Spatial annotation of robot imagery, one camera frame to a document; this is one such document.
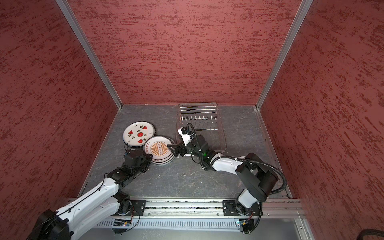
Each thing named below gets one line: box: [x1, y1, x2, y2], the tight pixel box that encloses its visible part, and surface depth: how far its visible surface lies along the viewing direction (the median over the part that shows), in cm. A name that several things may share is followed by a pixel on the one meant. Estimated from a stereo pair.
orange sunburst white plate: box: [144, 145, 176, 166], surface depth 89 cm
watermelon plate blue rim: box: [123, 121, 156, 147], surface depth 102 cm
